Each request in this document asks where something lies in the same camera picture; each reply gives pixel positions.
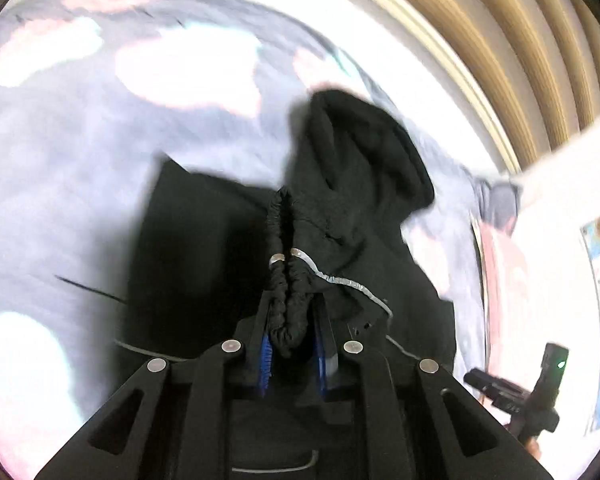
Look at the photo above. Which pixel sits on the grey floral printed blanket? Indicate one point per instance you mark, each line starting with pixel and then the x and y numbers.
pixel 105 125

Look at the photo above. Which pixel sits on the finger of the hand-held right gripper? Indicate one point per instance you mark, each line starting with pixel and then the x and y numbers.
pixel 490 385

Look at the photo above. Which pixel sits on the black hooded jacket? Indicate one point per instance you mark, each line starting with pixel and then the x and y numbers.
pixel 370 170

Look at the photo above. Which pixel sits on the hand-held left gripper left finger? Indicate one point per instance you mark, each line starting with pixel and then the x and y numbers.
pixel 265 360

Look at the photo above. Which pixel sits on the beige curtain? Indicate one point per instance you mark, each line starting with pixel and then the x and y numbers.
pixel 520 45

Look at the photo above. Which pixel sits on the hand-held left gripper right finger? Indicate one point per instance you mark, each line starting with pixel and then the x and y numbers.
pixel 322 362

